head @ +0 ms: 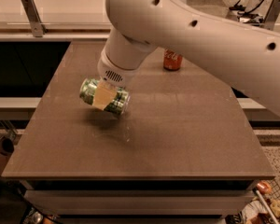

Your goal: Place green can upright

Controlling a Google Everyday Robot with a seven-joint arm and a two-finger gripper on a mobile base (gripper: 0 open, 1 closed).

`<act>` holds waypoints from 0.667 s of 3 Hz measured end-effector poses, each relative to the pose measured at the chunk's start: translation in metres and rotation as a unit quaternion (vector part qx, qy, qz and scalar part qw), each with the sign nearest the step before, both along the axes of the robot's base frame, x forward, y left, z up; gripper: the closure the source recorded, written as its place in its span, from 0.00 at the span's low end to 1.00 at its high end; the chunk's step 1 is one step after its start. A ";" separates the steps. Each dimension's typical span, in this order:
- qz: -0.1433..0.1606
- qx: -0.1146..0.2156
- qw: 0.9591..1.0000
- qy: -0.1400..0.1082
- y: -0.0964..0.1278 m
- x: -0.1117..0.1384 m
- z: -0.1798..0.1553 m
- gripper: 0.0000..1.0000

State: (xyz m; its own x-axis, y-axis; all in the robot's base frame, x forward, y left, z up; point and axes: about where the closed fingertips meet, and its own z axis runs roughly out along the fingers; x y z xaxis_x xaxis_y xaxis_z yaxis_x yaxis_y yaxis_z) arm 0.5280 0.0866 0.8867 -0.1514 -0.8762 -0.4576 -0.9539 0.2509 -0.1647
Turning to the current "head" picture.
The wire basket with items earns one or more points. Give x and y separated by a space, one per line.
264 207

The right metal rail bracket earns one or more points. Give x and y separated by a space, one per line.
272 15

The green soda can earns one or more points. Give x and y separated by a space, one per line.
119 104

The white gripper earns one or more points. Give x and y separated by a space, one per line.
112 73

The left metal rail bracket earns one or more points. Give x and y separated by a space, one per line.
37 27

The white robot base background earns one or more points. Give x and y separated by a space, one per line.
248 13

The red cola can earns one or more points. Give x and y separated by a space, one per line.
171 60

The metal rail bracket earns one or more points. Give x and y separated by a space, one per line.
37 27
272 15

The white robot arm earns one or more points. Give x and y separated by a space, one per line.
245 57

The dark round object lower left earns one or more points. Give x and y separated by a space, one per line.
6 146

